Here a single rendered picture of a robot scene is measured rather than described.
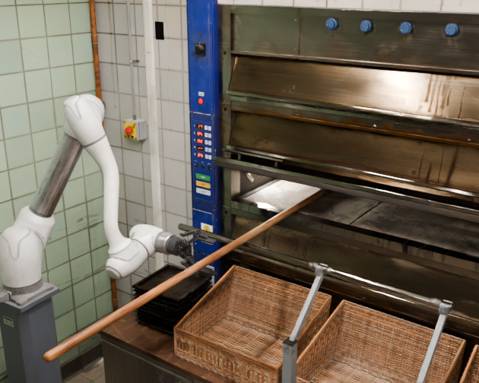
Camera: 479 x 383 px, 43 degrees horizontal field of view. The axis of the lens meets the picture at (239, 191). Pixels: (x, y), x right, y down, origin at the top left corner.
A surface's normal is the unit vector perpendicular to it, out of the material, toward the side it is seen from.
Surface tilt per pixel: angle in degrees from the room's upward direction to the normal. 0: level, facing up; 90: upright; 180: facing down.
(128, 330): 0
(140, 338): 0
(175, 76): 90
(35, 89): 90
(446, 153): 70
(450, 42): 90
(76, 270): 90
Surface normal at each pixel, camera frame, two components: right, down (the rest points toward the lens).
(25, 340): 0.23, 0.33
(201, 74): -0.58, 0.27
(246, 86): -0.55, -0.07
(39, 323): 0.85, 0.18
